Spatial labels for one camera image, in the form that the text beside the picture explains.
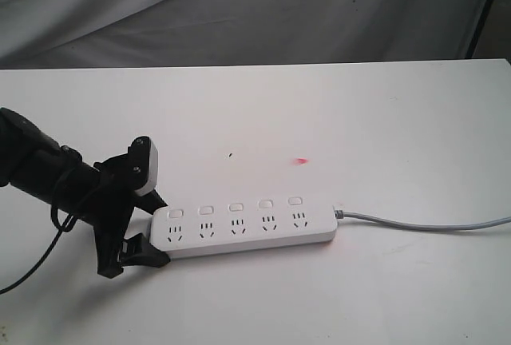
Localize black tripod stand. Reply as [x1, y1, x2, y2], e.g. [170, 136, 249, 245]
[464, 0, 494, 59]

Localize white five-outlet power strip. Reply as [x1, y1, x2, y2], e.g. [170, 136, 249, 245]
[149, 195, 338, 260]

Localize grey backdrop cloth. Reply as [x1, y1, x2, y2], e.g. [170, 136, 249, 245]
[1, 0, 485, 69]

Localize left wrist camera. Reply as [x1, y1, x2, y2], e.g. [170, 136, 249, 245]
[127, 136, 158, 196]

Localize grey power cable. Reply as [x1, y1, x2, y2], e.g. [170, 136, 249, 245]
[331, 208, 511, 234]

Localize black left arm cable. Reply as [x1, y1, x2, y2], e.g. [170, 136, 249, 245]
[0, 161, 105, 294]

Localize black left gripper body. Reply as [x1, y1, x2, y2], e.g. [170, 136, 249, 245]
[86, 153, 137, 279]

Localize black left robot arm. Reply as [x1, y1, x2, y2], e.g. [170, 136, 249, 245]
[1, 108, 170, 279]

